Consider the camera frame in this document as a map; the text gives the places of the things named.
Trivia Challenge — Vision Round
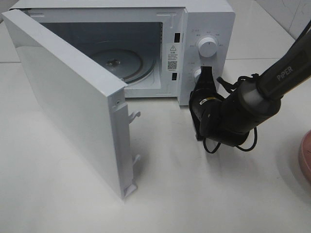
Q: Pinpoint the upper white microwave knob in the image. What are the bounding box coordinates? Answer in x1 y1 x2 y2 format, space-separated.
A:
198 36 218 57

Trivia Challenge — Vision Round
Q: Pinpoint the glass microwave turntable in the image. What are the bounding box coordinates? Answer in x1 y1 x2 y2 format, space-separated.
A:
90 49 156 84

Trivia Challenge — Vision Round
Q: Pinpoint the lower white microwave knob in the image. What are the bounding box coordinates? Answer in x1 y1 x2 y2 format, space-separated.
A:
192 68 201 84

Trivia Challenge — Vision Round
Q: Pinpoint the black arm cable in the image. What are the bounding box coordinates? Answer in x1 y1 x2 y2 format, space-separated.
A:
203 74 260 154

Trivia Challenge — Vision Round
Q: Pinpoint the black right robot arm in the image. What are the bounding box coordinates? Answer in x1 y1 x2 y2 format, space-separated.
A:
189 24 311 153

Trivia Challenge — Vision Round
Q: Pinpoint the white microwave oven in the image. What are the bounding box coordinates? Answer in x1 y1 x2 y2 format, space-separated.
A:
8 0 235 105

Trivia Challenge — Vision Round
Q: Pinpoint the pink round plate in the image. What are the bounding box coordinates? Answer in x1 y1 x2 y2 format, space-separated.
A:
298 131 311 183

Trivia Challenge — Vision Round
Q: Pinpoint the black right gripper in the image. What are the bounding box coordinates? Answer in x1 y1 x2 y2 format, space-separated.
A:
189 66 220 121

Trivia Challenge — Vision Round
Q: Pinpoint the white warning label sticker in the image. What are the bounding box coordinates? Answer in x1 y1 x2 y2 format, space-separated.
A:
165 43 180 71

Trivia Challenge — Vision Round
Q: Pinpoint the white microwave knob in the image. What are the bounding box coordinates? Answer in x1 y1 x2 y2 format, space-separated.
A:
192 68 201 84
198 36 218 57

